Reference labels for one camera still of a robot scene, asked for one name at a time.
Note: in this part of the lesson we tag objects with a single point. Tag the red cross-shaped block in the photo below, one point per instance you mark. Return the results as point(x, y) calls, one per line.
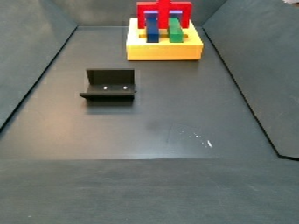
point(163, 6)

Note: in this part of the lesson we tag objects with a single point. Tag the yellow wooden base board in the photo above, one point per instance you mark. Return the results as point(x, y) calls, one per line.
point(139, 50)

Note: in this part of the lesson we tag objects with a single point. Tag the green rectangular bar block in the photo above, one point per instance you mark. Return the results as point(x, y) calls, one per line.
point(175, 30)

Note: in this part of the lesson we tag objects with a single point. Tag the blue rectangular bar block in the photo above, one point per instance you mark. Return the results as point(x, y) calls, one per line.
point(151, 30)

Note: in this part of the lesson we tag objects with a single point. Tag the purple cross-shaped block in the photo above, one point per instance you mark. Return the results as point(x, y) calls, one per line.
point(152, 14)

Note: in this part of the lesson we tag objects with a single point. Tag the black angled bracket holder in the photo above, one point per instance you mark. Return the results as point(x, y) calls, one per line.
point(109, 83)

